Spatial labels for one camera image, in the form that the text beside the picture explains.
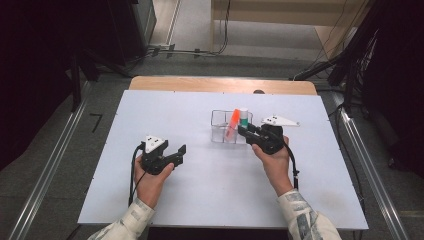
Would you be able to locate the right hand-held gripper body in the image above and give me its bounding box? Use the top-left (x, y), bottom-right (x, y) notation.
top-left (249, 115), bottom-right (301, 156)

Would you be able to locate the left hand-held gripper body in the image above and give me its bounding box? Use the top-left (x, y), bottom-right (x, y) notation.
top-left (139, 134), bottom-right (175, 176)

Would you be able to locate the orange highlighter pen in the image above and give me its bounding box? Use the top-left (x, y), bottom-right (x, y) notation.
top-left (224, 108), bottom-right (242, 143)

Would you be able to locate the clear plastic divided organizer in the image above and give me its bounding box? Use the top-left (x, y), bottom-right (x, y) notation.
top-left (210, 109), bottom-right (254, 145)

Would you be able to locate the person's left hand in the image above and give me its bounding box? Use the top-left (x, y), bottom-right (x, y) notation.
top-left (134, 161), bottom-right (175, 210)

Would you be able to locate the person's right hand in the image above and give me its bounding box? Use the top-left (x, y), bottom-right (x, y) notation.
top-left (251, 136), bottom-right (295, 198)

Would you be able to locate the black metal stand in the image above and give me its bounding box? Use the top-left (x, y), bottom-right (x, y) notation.
top-left (289, 19), bottom-right (381, 116)
top-left (66, 46), bottom-right (101, 113)

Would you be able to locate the light wooden desk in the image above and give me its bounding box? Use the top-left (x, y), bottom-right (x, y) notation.
top-left (209, 0), bottom-right (372, 62)

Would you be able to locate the dark grey cabinet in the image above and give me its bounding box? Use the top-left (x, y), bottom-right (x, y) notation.
top-left (128, 0), bottom-right (158, 59)

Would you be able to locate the dark curtain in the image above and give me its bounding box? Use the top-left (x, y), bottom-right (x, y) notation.
top-left (361, 0), bottom-right (424, 179)
top-left (0, 0), bottom-right (79, 171)

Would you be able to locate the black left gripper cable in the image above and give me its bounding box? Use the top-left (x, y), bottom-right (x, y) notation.
top-left (127, 143), bottom-right (148, 208)

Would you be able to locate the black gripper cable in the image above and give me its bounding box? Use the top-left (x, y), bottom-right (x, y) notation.
top-left (127, 143), bottom-right (148, 208)
top-left (283, 141), bottom-right (301, 192)

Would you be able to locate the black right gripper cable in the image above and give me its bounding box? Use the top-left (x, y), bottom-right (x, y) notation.
top-left (283, 141), bottom-right (301, 192)

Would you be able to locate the black floor cable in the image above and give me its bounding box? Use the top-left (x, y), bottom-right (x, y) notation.
top-left (146, 0), bottom-right (233, 58)

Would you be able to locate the silver metal floor rail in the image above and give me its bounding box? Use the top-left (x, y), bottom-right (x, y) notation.
top-left (7, 79), bottom-right (94, 240)
top-left (332, 91), bottom-right (412, 240)

